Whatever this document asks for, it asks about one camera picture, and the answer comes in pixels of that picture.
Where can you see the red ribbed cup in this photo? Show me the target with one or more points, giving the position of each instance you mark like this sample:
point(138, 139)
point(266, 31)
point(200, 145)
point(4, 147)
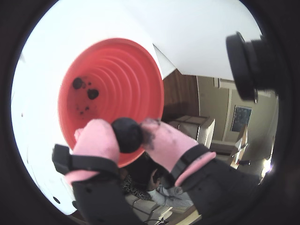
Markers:
point(131, 77)

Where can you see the black camera module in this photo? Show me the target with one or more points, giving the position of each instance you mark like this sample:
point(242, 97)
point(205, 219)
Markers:
point(241, 70)

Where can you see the dark wall poster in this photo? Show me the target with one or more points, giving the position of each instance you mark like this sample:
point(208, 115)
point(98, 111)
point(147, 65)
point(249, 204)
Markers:
point(242, 118)

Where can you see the pink foam gripper finger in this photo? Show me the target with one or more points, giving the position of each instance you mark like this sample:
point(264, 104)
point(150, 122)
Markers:
point(98, 145)
point(168, 143)

